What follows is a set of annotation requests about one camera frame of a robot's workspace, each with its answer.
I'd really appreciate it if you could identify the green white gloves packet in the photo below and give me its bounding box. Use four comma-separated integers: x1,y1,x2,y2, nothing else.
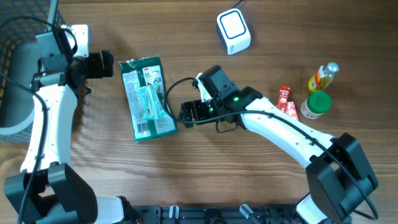
119,55,178,141

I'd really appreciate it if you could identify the red sachet stick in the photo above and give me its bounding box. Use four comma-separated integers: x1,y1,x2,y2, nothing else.
277,85,290,113

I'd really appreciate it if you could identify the green lid jar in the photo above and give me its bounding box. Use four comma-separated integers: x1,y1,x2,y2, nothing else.
301,91,332,119

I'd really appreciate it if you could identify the yellow liquid bottle silver cap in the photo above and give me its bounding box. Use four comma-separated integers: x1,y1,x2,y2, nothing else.
308,62,340,93

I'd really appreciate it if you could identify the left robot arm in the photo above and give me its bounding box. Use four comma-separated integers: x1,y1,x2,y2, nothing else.
4,50,142,223

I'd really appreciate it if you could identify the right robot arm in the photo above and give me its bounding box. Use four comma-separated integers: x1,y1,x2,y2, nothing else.
178,65,378,223

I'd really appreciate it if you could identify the white barcode scanner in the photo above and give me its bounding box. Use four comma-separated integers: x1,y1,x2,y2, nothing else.
216,8,251,55

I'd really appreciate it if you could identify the grey plastic mesh basket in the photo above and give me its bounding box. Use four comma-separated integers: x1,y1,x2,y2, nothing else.
1,0,65,142

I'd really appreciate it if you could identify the black left camera cable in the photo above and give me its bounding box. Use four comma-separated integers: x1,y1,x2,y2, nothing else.
0,14,78,224

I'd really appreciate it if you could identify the black camera cable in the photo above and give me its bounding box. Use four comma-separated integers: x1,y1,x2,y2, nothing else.
0,14,78,224
164,77,379,222

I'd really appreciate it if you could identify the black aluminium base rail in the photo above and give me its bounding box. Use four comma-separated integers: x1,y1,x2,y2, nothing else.
134,204,334,224

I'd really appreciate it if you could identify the black right camera cable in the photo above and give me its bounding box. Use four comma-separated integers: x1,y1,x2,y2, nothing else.
164,77,379,222

